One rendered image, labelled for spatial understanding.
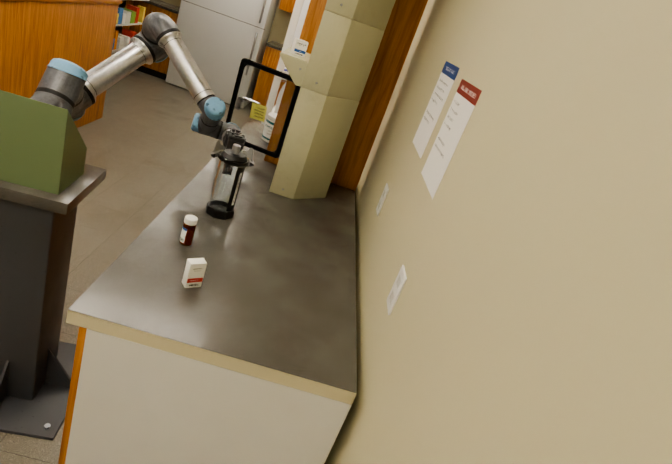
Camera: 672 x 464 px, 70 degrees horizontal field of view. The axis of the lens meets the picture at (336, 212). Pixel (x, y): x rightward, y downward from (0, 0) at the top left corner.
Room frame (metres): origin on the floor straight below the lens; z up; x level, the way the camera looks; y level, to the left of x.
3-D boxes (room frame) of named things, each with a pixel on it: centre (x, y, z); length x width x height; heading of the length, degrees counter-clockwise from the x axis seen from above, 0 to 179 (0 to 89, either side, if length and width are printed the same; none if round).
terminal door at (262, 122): (2.23, 0.51, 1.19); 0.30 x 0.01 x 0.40; 86
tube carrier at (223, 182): (1.55, 0.40, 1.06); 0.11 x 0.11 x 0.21
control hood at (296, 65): (2.06, 0.38, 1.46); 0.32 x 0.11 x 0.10; 6
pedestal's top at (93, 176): (1.38, 0.97, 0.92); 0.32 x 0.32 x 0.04; 12
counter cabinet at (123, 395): (1.90, 0.24, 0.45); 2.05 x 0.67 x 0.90; 6
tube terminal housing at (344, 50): (2.08, 0.20, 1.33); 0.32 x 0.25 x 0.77; 6
